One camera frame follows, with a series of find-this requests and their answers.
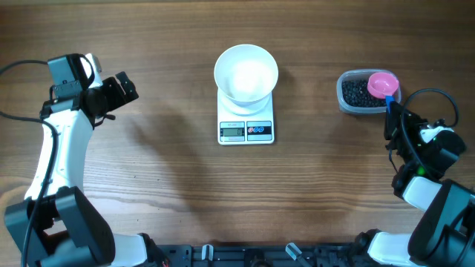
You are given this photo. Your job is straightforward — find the black beans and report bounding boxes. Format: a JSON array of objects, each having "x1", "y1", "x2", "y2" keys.
[{"x1": 341, "y1": 79, "x2": 386, "y2": 108}]

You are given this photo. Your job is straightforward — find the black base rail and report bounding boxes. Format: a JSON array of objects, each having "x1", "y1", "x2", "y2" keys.
[{"x1": 157, "y1": 243, "x2": 378, "y2": 267}]

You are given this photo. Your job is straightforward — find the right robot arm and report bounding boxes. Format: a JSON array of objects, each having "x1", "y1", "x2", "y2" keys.
[{"x1": 347, "y1": 101, "x2": 474, "y2": 266}]

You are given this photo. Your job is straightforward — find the clear plastic container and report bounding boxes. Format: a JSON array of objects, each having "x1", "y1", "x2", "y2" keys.
[{"x1": 336, "y1": 69, "x2": 395, "y2": 115}]

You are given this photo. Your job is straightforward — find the pink scoop blue handle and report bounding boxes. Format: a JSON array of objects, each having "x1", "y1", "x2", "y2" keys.
[{"x1": 367, "y1": 71, "x2": 402, "y2": 104}]

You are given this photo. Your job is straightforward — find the white bowl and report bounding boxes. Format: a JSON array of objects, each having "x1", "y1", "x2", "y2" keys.
[{"x1": 214, "y1": 44, "x2": 279, "y2": 105}]

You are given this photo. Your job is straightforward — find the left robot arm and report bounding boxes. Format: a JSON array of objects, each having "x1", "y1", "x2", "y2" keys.
[{"x1": 4, "y1": 53, "x2": 151, "y2": 266}]

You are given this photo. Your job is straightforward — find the white digital kitchen scale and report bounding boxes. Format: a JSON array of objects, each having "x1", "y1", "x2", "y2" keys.
[{"x1": 217, "y1": 90, "x2": 275, "y2": 145}]

